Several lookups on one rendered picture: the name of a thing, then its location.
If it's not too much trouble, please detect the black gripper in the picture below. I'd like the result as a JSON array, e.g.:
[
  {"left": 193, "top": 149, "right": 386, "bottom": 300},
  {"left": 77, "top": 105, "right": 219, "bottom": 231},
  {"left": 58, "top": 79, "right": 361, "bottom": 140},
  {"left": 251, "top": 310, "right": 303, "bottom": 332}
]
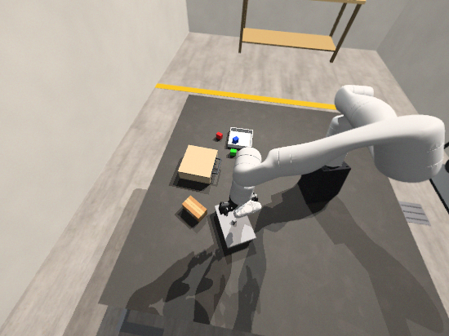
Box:
[{"left": 218, "top": 192, "right": 258, "bottom": 216}]

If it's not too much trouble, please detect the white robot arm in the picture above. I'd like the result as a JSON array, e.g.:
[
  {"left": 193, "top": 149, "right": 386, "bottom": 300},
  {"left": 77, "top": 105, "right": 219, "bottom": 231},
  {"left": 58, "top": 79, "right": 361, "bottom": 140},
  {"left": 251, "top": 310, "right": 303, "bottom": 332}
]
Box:
[{"left": 229, "top": 85, "right": 445, "bottom": 219}]

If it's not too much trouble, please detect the brown cardboard box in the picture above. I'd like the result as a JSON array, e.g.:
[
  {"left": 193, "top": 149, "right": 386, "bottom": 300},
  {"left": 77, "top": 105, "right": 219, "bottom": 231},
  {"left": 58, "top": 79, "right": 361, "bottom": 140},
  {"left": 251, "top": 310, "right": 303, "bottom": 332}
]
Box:
[{"left": 182, "top": 196, "right": 207, "bottom": 222}]

